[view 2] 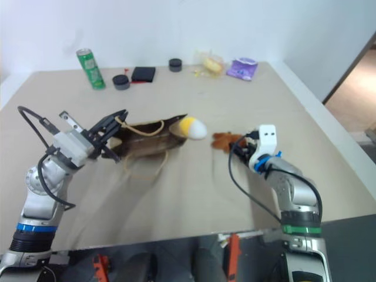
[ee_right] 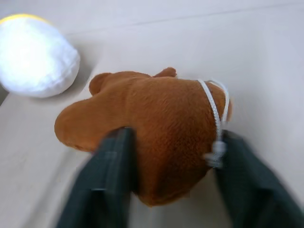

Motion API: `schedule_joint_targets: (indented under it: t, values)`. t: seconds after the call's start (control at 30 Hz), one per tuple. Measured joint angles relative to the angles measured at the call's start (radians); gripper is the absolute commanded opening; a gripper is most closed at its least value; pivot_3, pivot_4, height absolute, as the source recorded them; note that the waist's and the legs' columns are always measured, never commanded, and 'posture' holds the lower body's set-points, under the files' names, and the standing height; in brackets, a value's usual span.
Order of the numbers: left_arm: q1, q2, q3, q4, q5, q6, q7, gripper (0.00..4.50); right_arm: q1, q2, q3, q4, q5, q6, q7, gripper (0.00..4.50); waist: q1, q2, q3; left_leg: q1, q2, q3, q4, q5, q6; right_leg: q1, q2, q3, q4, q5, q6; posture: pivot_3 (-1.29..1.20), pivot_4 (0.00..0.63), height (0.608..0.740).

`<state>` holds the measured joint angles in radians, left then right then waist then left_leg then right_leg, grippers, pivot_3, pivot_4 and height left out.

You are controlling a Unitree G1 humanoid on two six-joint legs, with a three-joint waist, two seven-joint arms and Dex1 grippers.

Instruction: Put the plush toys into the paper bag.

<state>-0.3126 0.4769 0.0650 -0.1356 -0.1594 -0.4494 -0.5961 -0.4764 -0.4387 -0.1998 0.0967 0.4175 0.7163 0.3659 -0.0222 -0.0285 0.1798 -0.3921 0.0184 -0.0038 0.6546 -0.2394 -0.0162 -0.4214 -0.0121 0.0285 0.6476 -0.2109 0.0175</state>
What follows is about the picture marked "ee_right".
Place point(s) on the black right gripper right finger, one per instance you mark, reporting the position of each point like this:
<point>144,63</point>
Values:
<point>256,190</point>

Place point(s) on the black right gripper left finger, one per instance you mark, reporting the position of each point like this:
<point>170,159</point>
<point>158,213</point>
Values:
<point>107,180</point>

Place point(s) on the white and yellow plush toy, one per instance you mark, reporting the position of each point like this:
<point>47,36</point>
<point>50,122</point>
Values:
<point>33,57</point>

